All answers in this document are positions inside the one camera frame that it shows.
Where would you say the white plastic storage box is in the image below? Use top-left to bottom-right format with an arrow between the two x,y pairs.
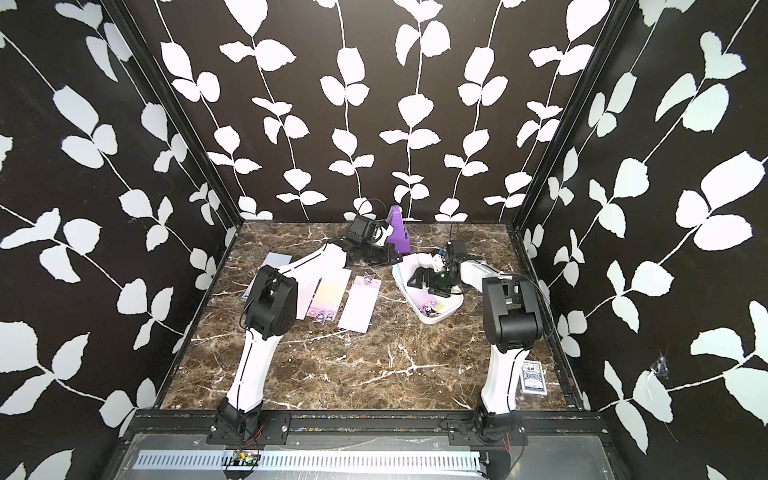
392,253 -> 464,325

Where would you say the lilac checked sticker sheet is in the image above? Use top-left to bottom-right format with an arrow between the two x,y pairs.
338,275 -> 381,334

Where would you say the purple sticker sheet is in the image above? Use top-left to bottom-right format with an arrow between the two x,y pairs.
306,268 -> 352,323

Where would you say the pink sticker sheet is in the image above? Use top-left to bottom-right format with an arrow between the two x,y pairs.
242,252 -> 292,299
294,272 -> 323,320

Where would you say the plain lilac sticker sheet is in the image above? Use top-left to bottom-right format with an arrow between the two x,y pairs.
414,286 -> 445,318

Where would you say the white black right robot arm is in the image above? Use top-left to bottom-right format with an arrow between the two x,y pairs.
392,254 -> 544,416

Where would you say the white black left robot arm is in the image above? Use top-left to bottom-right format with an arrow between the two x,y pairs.
217,238 -> 402,424

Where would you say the purple plastic object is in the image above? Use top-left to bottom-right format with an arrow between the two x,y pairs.
386,204 -> 412,255

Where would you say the blue playing card deck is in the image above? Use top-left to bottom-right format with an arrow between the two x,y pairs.
520,360 -> 548,396

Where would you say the small electronics board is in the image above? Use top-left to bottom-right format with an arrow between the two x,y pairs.
222,450 -> 261,470

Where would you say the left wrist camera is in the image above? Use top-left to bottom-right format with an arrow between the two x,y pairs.
345,215 -> 393,246

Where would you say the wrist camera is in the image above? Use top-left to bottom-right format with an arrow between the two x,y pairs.
438,239 -> 468,264
345,215 -> 393,246

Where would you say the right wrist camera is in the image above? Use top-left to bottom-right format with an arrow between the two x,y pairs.
438,239 -> 468,264

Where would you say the white perforated cable duct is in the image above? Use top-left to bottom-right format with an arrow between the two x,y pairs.
130,450 -> 484,475

